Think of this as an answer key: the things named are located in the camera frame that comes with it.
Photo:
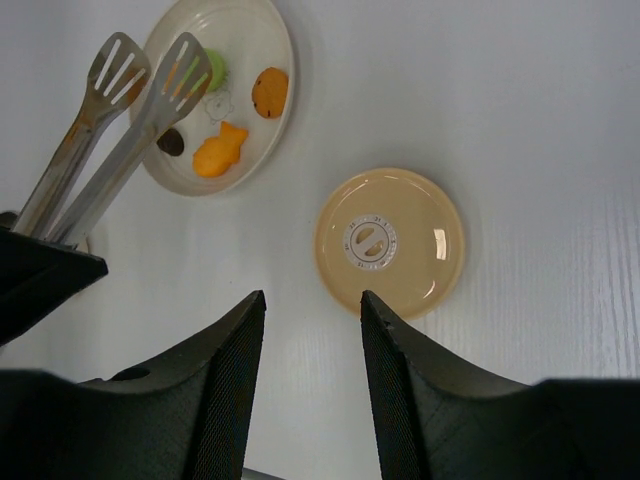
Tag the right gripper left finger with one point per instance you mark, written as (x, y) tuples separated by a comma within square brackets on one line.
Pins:
[(183, 414)]

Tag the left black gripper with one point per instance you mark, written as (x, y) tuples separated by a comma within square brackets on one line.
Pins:
[(37, 277)]

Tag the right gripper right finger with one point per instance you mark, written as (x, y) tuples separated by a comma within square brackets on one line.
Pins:
[(438, 416)]

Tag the green round cookie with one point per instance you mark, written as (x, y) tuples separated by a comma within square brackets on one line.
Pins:
[(219, 69)]

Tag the orange flower cookie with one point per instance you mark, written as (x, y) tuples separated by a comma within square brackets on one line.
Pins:
[(135, 85)]

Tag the dark chocolate oval cookie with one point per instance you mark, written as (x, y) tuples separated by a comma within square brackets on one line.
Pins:
[(171, 143)]

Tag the beige round lid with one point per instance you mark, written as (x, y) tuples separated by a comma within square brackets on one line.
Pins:
[(393, 232)]

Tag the orange fish cookie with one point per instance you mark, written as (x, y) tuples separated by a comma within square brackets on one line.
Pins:
[(218, 153)]

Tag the orange chocolate chip cookie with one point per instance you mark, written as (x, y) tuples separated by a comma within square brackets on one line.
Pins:
[(269, 93)]

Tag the cream ceramic plate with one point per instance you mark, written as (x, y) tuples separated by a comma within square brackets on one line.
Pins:
[(250, 36)]

